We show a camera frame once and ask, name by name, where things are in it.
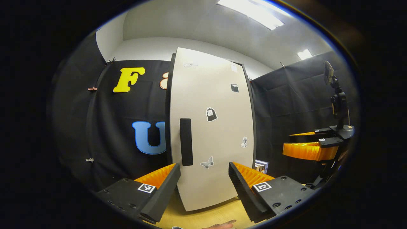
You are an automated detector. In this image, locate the black backdrop cloth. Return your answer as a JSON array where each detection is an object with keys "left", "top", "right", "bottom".
[{"left": 51, "top": 30, "right": 360, "bottom": 193}]

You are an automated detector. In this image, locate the black door handle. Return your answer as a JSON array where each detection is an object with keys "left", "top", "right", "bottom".
[{"left": 180, "top": 118, "right": 194, "bottom": 167}]

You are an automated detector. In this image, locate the dark grey cabinet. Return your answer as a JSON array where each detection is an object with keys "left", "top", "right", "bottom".
[{"left": 165, "top": 48, "right": 258, "bottom": 212}]

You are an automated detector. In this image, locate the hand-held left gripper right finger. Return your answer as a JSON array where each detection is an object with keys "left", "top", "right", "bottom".
[{"left": 229, "top": 162, "right": 314, "bottom": 223}]

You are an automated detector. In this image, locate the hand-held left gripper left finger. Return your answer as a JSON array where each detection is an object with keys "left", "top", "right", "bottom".
[{"left": 97, "top": 163, "right": 181, "bottom": 224}]

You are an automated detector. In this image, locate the white striped box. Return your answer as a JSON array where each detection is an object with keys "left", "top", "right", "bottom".
[{"left": 254, "top": 159, "right": 269, "bottom": 175}]

